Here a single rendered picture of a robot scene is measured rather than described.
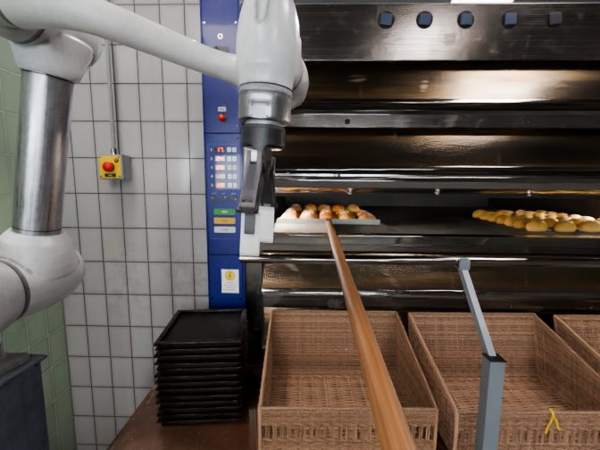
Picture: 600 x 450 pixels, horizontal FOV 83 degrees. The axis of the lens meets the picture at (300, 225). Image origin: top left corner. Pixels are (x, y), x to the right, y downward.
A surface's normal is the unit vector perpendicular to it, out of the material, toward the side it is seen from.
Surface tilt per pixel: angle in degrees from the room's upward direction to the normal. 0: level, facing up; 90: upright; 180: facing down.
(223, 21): 90
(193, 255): 90
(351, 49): 90
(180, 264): 90
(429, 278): 70
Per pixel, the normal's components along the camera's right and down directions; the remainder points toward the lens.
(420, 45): -0.03, 0.14
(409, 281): -0.02, -0.21
